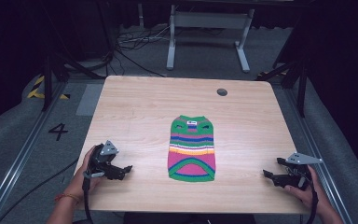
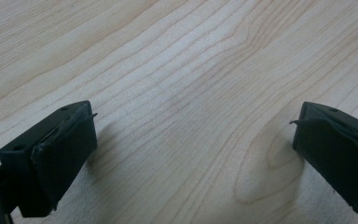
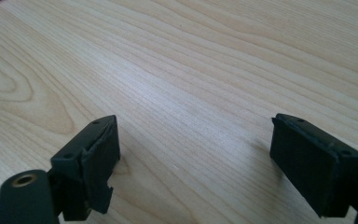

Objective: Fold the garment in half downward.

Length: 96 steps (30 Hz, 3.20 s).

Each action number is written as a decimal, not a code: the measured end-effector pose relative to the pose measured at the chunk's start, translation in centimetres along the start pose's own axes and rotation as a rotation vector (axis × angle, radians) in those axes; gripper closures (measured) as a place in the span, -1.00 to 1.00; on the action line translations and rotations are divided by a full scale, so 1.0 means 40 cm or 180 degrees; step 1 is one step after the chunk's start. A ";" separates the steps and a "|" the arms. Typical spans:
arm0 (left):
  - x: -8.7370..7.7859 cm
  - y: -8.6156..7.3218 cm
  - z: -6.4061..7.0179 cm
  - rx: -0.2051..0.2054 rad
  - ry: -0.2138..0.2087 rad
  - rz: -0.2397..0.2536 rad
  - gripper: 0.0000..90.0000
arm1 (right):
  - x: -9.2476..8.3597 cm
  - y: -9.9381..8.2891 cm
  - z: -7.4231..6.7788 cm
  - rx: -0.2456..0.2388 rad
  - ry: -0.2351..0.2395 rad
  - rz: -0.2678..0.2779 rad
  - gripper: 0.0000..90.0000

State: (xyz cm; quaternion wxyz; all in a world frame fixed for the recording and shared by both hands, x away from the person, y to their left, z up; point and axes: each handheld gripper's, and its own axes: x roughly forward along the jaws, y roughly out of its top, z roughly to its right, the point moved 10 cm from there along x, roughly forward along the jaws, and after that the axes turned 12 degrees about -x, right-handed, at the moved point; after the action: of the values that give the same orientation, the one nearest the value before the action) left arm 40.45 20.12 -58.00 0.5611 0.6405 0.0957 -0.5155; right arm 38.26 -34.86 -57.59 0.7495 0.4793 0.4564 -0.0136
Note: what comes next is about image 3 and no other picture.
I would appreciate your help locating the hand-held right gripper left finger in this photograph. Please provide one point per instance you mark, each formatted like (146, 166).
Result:
(87, 165)

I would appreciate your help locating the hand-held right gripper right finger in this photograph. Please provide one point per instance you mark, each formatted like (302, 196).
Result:
(310, 168)

